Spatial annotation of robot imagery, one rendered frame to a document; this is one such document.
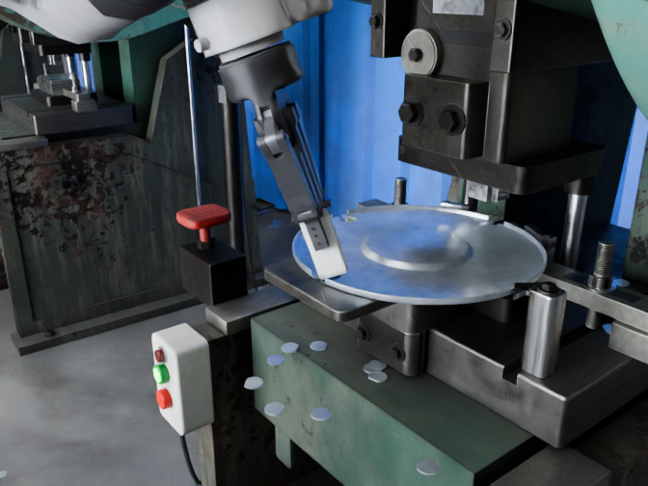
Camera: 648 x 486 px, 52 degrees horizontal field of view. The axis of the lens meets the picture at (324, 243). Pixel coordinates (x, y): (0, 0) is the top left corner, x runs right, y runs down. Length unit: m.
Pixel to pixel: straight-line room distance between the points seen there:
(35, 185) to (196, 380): 1.34
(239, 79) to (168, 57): 1.63
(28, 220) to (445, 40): 1.64
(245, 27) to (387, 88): 2.03
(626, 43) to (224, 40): 0.34
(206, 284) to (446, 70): 0.45
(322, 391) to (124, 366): 1.34
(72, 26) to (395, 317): 0.44
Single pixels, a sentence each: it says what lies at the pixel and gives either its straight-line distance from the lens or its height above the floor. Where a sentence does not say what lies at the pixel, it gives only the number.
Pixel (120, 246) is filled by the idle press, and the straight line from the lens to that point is 2.30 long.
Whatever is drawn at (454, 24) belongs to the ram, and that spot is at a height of 1.03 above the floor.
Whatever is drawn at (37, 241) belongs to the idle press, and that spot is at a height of 0.33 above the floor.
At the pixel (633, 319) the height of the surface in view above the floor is 0.74.
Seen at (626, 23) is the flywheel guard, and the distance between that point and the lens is 0.41.
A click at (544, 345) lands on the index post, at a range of 0.69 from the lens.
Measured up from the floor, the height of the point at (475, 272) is 0.78.
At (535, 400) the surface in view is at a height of 0.69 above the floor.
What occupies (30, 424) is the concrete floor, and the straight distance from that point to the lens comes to 1.95.
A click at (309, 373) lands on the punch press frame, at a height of 0.62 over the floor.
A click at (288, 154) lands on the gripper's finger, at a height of 0.93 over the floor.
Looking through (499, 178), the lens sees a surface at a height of 0.87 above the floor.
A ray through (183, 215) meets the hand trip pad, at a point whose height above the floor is 0.76.
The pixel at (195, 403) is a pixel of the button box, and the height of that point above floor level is 0.54.
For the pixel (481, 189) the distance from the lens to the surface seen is 0.84.
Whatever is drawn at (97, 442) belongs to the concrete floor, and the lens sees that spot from 1.83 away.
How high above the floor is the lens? 1.07
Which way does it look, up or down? 22 degrees down
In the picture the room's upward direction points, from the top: straight up
